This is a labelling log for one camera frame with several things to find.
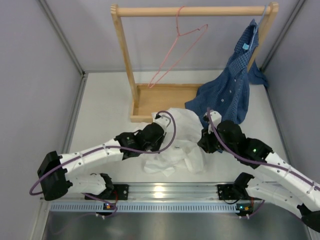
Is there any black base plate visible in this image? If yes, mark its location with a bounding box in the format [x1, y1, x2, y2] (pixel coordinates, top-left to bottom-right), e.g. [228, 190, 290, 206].
[217, 183, 239, 202]
[109, 184, 129, 201]

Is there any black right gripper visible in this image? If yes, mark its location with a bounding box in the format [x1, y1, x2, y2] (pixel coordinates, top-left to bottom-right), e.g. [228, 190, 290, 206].
[197, 123, 237, 155]

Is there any slotted grey cable duct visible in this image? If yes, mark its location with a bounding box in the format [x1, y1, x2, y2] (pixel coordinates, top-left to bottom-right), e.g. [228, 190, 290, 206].
[50, 201, 250, 214]

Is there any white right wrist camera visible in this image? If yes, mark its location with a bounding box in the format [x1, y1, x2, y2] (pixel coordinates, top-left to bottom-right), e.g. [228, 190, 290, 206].
[202, 110, 222, 134]

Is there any aluminium mounting rail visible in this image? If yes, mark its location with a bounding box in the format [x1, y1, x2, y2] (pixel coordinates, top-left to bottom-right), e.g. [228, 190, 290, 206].
[39, 181, 251, 201]

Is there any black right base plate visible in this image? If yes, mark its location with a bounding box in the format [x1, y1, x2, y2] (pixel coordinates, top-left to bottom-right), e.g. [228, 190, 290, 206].
[217, 183, 239, 202]

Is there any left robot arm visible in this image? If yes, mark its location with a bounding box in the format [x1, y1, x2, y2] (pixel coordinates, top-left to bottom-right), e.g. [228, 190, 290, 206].
[37, 122, 167, 201]

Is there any pink wire hanger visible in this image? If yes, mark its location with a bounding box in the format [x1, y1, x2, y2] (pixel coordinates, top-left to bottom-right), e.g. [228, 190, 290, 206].
[147, 5, 209, 88]

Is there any right aluminium frame post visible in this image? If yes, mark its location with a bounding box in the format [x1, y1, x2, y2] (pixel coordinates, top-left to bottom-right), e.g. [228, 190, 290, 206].
[262, 0, 312, 119]

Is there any blue checkered shirt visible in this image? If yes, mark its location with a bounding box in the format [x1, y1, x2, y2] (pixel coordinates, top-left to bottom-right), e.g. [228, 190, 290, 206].
[184, 19, 269, 127]

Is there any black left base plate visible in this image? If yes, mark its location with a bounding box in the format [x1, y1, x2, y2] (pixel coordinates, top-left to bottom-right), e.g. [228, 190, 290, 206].
[109, 184, 129, 201]

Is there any wooden clothes rack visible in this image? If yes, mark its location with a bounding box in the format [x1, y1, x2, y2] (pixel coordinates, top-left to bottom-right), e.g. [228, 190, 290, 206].
[110, 2, 279, 123]

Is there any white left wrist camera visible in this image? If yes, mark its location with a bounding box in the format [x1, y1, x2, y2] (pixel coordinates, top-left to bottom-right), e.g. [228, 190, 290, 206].
[151, 112, 172, 133]

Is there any aluminium frame post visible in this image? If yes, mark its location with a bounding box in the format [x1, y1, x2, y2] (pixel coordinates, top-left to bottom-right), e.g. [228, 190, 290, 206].
[262, 0, 312, 119]
[37, 0, 88, 118]

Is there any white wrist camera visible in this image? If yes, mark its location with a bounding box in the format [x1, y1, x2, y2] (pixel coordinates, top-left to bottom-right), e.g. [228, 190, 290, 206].
[151, 112, 172, 133]
[202, 110, 222, 134]

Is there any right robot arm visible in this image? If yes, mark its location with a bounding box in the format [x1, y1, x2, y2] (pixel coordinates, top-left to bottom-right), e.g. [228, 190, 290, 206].
[197, 117, 320, 232]

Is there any light blue wire hanger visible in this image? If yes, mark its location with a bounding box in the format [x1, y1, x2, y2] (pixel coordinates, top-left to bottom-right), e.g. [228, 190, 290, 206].
[249, 4, 268, 49]

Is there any white shirt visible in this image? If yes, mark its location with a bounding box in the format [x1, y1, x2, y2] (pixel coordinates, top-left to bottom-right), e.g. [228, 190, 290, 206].
[136, 108, 207, 178]

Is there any left aluminium frame post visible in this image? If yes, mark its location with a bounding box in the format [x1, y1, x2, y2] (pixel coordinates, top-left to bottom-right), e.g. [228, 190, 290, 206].
[37, 0, 88, 118]

